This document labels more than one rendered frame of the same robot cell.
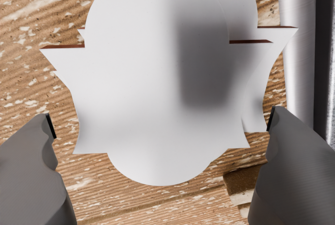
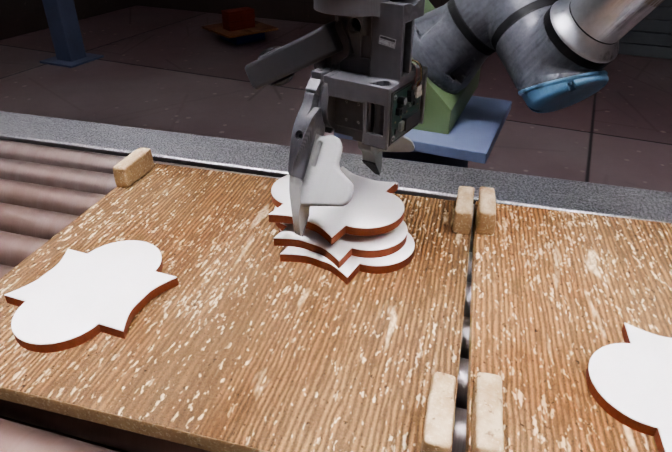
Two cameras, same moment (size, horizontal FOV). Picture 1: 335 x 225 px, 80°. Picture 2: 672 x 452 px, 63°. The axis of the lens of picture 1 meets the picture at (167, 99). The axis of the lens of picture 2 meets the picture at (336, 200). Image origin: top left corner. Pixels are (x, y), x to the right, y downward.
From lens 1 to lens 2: 0.54 m
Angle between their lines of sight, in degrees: 76
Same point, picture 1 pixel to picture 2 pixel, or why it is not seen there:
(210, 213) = (515, 257)
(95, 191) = (413, 315)
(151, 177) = (385, 218)
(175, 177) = (395, 210)
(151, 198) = (457, 284)
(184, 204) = (485, 267)
